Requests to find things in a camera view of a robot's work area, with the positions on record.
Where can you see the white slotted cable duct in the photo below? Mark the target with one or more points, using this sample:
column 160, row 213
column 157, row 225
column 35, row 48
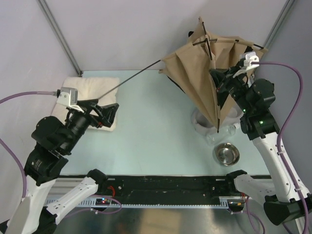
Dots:
column 220, row 203

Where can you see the left aluminium frame post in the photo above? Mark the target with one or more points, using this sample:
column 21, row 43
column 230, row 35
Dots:
column 59, row 35

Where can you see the aluminium frame post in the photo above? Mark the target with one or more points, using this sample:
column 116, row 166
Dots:
column 266, row 20
column 59, row 35

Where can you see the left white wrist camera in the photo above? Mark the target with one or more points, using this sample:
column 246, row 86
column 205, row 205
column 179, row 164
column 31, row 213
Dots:
column 68, row 97

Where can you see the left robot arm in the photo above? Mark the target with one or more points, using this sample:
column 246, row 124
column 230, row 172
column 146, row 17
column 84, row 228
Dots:
column 54, row 141

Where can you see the grey double pet feeder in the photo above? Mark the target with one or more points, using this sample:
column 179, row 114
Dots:
column 204, row 127

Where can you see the black tent pole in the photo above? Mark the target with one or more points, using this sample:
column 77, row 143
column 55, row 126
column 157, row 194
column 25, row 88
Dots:
column 128, row 79
column 214, row 52

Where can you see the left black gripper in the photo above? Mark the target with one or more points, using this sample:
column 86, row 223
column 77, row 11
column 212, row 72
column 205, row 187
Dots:
column 107, row 112

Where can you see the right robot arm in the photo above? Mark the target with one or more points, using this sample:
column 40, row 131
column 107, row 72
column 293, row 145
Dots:
column 289, row 198

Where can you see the clear plastic water bottle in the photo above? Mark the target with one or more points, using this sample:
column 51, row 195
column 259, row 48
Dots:
column 223, row 134

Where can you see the stainless steel pet bowl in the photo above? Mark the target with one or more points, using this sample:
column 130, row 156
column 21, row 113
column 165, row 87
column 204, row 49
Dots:
column 227, row 154

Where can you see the right aluminium frame post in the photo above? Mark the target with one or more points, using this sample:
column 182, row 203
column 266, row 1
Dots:
column 266, row 20

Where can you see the beige pet tent fabric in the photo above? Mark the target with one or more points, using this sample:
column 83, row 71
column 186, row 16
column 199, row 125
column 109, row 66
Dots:
column 189, row 67

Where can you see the white fluffy cushion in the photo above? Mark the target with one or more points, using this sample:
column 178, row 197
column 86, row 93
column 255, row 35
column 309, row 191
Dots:
column 90, row 88

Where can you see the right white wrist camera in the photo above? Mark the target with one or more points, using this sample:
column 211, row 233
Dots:
column 249, row 61

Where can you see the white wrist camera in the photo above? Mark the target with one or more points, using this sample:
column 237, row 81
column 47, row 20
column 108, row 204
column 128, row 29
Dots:
column 249, row 61
column 68, row 97

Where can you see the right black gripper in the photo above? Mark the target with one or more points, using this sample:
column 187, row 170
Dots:
column 220, row 76

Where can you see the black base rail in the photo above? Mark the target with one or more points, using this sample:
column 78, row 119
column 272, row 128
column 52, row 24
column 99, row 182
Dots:
column 167, row 188

